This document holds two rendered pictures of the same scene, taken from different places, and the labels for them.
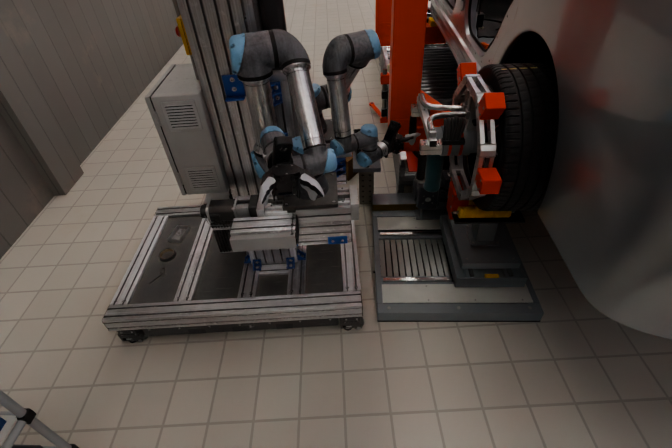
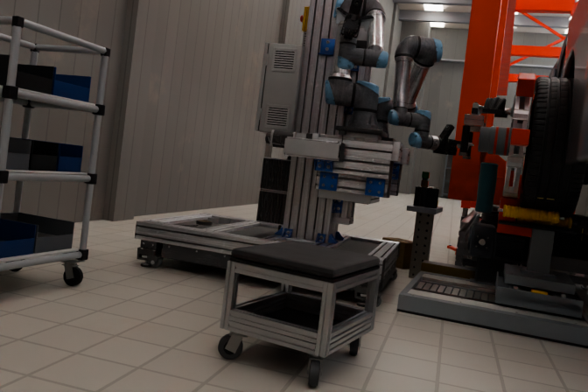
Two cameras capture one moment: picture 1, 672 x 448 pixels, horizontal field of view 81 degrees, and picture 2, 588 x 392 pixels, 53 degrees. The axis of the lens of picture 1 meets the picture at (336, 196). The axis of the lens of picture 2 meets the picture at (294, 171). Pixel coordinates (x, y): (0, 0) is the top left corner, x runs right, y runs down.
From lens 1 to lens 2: 1.98 m
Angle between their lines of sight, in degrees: 40
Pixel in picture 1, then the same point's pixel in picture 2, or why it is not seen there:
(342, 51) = (411, 40)
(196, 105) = (297, 52)
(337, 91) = (402, 68)
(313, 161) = (372, 51)
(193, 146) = (282, 86)
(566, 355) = not seen: outside the picture
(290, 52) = (374, 5)
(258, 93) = not seen: hidden behind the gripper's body
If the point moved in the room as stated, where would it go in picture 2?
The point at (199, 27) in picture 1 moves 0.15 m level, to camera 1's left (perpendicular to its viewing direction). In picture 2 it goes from (318, 5) to (291, 3)
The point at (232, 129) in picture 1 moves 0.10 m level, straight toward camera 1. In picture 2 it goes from (314, 83) to (315, 80)
